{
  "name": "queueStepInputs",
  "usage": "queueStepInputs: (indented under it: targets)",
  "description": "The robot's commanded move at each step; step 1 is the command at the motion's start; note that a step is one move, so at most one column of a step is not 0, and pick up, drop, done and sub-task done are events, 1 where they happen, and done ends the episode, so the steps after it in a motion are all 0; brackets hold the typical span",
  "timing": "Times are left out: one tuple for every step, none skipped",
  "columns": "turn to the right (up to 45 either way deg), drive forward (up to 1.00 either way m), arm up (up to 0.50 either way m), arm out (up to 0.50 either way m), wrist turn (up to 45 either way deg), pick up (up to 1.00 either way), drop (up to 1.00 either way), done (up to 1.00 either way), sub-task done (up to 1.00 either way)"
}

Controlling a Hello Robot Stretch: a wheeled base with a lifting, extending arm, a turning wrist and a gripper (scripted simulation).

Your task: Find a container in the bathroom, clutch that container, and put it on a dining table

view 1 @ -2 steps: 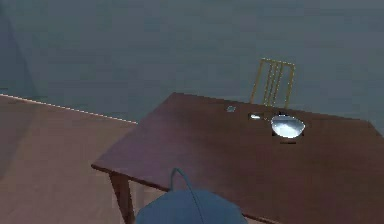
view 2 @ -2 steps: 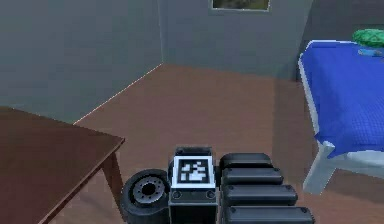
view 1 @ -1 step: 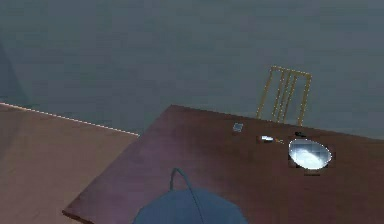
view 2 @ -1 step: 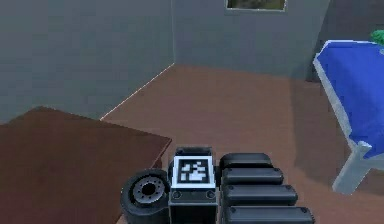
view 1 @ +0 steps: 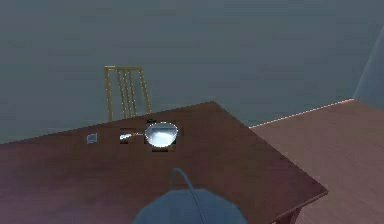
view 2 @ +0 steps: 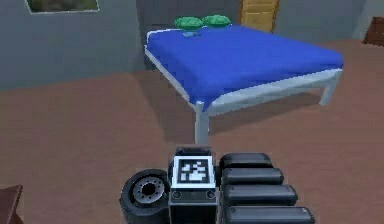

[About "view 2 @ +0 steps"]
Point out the green pillow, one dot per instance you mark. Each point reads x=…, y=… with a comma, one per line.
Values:
x=216, y=20
x=188, y=22

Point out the brown wooden furniture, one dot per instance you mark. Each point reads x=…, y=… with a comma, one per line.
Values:
x=10, y=205
x=374, y=31

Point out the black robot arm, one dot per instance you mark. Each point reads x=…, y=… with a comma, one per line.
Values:
x=253, y=193

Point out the yellow wooden door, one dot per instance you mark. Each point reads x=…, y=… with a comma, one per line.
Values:
x=259, y=14

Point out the blue bed with white frame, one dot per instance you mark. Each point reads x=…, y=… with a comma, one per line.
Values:
x=240, y=60

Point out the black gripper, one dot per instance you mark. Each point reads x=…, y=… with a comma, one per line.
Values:
x=146, y=193

